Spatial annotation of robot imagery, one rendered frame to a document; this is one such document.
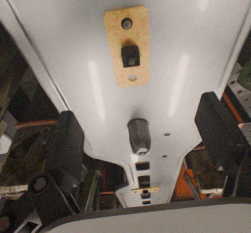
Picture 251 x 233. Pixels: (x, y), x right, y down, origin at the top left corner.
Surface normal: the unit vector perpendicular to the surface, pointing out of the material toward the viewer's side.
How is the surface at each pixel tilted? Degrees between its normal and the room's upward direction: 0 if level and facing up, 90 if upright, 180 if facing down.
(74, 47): 0
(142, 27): 0
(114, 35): 0
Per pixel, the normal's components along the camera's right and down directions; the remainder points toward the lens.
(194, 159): -0.11, -0.65
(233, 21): 0.07, 0.75
